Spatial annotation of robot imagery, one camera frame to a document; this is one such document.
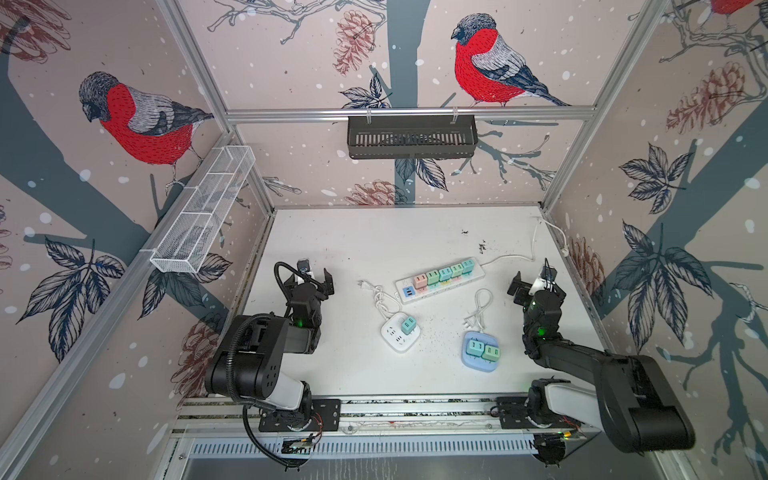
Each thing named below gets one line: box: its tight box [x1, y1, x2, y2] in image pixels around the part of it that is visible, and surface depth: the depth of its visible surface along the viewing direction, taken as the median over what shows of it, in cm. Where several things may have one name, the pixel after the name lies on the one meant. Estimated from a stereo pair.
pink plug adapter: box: [413, 273, 428, 290], surface depth 94 cm
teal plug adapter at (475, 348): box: [466, 339, 485, 357], surface depth 79 cm
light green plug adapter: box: [482, 345, 500, 362], surface depth 79 cm
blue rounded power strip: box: [461, 331, 500, 372], surface depth 81 cm
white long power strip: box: [394, 257, 486, 305], surface depth 97 cm
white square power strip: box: [380, 312, 421, 352], surface depth 86 cm
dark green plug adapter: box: [426, 270, 440, 286], surface depth 94 cm
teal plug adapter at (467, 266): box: [461, 259, 475, 274], surface depth 97 cm
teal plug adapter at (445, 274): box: [439, 267, 453, 281], surface depth 94 cm
